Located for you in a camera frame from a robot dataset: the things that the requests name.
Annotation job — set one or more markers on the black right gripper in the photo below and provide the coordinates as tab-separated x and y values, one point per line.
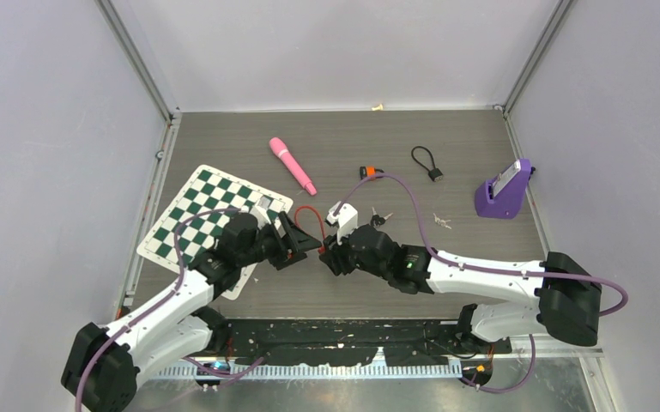
333	260

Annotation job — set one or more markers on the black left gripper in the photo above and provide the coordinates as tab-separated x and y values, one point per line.
298	242

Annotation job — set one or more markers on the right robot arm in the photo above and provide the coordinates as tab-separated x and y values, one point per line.
530	300

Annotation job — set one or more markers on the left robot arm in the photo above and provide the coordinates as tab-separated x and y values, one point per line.
107	364

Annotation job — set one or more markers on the black headed keys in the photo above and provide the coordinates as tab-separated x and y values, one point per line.
378	220

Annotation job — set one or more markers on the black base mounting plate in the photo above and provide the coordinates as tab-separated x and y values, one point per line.
352	342

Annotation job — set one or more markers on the orange black padlock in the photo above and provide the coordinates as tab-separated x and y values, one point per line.
370	173

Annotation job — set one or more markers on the pink toy microphone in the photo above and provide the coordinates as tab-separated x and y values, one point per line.
280	150

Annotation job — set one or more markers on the green white chessboard mat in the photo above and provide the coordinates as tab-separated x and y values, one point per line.
206	192

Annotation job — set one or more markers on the small silver keys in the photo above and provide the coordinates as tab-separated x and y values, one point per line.
445	223

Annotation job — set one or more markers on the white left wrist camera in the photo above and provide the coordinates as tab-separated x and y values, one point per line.
266	210

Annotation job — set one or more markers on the black cable padlock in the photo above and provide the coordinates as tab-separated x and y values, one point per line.
433	172

